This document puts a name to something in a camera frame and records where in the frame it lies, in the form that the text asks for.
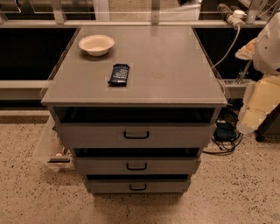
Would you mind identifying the grey drawer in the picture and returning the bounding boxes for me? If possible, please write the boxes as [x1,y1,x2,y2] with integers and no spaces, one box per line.
[56,122,216,149]
[74,157,201,175]
[85,179,191,194]

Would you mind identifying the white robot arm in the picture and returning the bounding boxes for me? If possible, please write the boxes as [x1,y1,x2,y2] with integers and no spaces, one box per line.
[235,12,280,134]

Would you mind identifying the grey drawer cabinet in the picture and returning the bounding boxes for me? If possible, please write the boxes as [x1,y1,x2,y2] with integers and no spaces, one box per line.
[42,26,227,182]

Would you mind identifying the grey top drawer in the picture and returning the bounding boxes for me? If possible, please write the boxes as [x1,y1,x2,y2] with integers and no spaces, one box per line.
[56,122,216,149]

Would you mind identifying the grey bottom drawer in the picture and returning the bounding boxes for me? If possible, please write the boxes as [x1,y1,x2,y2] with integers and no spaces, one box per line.
[85,179,191,194]

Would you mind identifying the dark blue snack bar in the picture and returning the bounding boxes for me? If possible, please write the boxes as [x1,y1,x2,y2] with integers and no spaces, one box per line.
[108,64,130,87]

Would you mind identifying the white paper bowl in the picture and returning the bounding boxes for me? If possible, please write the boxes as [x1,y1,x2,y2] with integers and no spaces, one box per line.
[78,35,115,57]

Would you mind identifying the clear plastic bin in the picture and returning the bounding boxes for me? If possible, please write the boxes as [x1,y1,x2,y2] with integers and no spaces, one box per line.
[33,117,74,172]

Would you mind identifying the metal diagonal rod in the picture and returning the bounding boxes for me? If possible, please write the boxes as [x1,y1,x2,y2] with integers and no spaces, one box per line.
[234,60,252,84]

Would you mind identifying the dark cabinet at right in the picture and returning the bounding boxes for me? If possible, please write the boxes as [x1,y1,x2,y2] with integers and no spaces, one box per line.
[255,105,280,142]

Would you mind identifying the white power strip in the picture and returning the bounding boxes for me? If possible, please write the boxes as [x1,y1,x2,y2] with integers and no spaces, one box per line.
[217,3,246,29]

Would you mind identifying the blue box with cables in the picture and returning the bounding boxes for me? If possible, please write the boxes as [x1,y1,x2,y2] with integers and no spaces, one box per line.
[204,108,243,156]

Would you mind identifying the white power cable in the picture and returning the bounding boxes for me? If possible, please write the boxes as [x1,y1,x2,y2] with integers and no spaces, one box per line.
[211,24,242,70]

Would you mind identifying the grey metal railing frame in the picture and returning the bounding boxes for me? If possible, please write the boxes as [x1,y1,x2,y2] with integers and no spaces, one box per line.
[0,0,280,101]

